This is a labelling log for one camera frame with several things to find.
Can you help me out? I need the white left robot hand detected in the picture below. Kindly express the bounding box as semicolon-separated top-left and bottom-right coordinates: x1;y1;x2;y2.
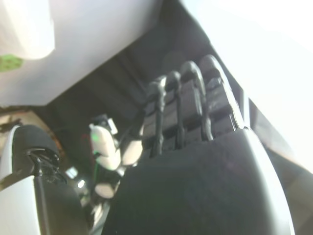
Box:
0;54;296;235

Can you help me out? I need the large white plastic syringe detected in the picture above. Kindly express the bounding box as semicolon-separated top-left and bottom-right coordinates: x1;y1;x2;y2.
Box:
0;0;56;61

